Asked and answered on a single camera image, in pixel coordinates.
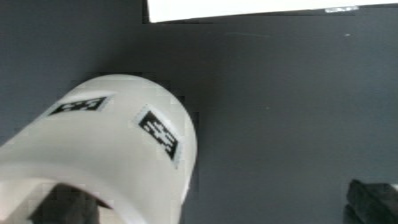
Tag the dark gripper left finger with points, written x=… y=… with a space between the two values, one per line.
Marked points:
x=67 y=207

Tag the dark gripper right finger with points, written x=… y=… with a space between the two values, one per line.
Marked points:
x=371 y=207

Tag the white lamp shade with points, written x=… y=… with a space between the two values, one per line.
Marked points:
x=108 y=143

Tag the white marker tag board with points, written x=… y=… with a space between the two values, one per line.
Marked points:
x=168 y=10

